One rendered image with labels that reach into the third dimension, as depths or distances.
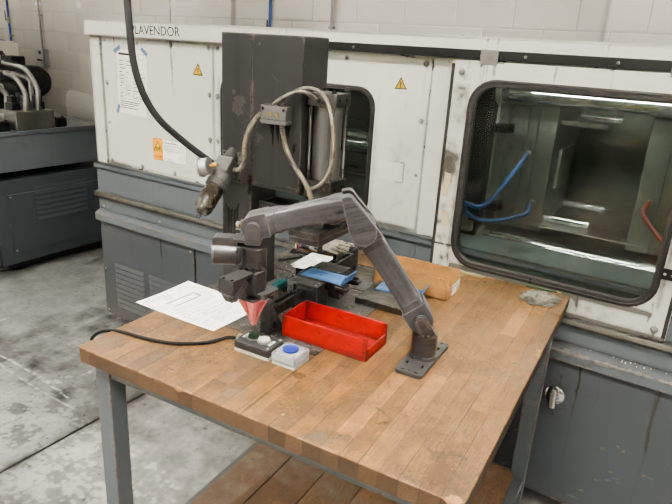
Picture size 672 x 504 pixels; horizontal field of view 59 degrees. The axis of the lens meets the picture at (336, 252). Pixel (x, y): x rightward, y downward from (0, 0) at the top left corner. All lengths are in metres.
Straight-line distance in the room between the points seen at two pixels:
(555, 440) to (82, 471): 1.80
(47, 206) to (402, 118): 3.07
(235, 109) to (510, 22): 2.84
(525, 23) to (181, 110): 2.36
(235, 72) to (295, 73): 0.20
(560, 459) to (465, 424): 1.13
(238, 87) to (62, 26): 5.72
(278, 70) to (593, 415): 1.54
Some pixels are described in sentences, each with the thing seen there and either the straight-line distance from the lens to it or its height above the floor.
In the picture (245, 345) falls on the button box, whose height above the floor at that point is 0.92.
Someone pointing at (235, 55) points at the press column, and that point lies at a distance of 1.76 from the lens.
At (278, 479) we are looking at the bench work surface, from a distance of 2.19.
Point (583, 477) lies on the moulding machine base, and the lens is 2.43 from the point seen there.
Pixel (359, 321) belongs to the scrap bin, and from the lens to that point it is 1.59.
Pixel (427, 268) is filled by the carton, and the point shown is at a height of 0.95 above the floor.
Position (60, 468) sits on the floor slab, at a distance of 2.72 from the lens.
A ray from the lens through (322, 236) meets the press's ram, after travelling 1.64.
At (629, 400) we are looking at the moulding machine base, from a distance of 2.25.
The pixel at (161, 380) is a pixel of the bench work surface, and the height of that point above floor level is 0.90.
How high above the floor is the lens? 1.63
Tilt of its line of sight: 19 degrees down
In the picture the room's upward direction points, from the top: 3 degrees clockwise
